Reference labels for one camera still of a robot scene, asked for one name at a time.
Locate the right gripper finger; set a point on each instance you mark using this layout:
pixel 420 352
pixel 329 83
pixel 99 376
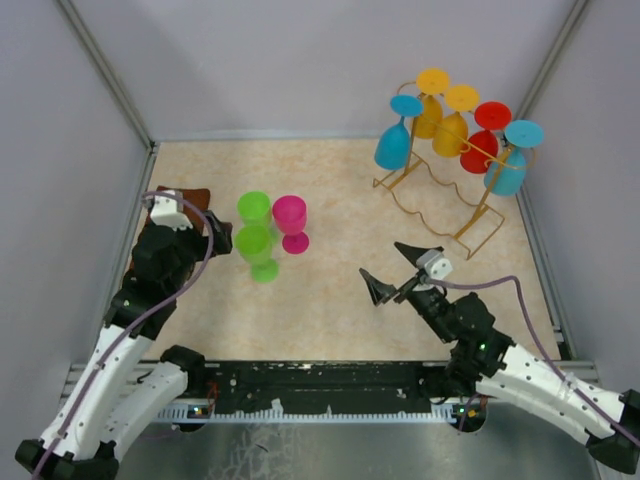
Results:
pixel 417 256
pixel 380 292

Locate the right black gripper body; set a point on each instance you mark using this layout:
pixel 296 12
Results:
pixel 409 292

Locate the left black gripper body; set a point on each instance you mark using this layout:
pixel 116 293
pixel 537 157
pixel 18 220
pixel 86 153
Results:
pixel 195 247

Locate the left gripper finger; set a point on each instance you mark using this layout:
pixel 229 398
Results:
pixel 222 244
pixel 218 226

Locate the green wine glass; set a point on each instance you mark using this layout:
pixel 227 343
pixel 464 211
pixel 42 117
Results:
pixel 255 209
pixel 254 245

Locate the pink wine glass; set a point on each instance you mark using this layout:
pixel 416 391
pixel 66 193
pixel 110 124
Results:
pixel 290 215

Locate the blue wine glass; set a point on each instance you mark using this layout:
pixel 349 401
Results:
pixel 394 145
pixel 506 178

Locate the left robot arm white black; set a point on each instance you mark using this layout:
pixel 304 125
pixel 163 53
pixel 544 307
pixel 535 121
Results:
pixel 91 433

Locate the yellow wine glass front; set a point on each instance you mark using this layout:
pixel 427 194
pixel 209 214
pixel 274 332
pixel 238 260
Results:
pixel 450 139

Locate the yellow wine glass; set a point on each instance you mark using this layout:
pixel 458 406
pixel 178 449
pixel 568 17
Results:
pixel 432 83
pixel 450 139

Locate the red wine glass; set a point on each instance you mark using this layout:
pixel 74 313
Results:
pixel 491 117

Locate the yellow wine glass back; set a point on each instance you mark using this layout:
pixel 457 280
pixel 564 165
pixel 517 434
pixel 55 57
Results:
pixel 432 83

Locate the brown folded cloth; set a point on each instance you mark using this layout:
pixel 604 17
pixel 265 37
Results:
pixel 185 197

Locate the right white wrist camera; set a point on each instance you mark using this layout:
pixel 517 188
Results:
pixel 435 264

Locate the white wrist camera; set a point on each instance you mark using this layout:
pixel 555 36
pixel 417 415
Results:
pixel 435 264
pixel 167 210

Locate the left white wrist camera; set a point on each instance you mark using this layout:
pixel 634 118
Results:
pixel 167 210

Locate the gold wire glass rack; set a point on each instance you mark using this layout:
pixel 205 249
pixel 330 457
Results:
pixel 448 201

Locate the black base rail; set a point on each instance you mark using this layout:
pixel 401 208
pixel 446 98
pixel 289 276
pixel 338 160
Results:
pixel 396 392

